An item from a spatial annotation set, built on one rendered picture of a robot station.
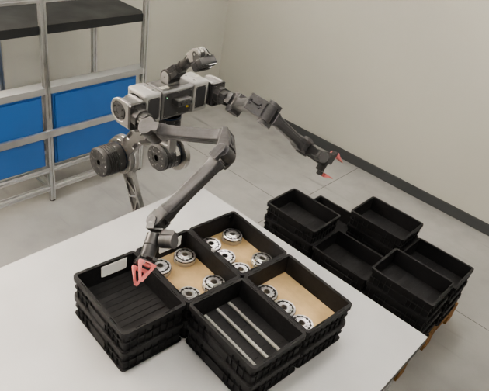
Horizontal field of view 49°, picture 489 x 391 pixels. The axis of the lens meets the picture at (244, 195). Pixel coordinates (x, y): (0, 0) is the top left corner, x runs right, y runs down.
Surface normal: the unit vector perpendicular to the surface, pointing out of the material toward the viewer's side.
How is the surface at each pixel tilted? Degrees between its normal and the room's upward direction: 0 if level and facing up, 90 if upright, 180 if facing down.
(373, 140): 90
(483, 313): 0
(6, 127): 90
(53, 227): 0
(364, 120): 90
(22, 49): 90
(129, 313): 0
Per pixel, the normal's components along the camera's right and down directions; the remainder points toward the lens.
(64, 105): 0.73, 0.47
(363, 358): 0.14, -0.83
